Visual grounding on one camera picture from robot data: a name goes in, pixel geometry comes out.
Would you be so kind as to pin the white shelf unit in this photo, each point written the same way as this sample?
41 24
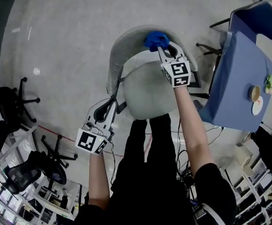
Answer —
259 196

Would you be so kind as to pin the person's left forearm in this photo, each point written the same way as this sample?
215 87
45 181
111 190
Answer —
99 179

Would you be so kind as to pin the small green plant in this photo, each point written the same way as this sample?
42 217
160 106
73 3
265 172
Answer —
269 83

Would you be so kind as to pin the person's right forearm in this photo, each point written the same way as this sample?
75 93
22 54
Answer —
194 130

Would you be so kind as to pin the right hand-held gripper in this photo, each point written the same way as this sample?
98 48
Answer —
179 72

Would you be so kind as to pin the beige bowl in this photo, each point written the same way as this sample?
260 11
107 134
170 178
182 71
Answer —
255 93

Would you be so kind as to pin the person's black-clothed body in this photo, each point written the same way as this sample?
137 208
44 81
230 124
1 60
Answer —
149 184

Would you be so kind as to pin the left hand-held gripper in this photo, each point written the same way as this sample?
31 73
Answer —
89 140

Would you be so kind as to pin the grey upholstered armchair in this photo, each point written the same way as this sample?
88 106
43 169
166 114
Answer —
147 90

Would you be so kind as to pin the table with blue tablecloth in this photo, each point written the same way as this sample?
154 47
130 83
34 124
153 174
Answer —
236 85

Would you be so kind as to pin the black mesh office chair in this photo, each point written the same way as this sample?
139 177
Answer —
8 102
23 174

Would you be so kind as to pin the white plate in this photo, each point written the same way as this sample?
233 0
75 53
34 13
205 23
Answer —
257 107

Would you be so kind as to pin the blue upholstered chair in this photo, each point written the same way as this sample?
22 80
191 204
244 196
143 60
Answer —
259 17

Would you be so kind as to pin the white metal rack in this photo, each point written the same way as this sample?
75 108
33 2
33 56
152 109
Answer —
14 146

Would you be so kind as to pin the cream plastic stool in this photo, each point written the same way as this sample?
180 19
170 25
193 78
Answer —
244 159

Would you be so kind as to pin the blue wiping cloth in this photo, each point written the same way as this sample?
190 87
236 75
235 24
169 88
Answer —
156 41

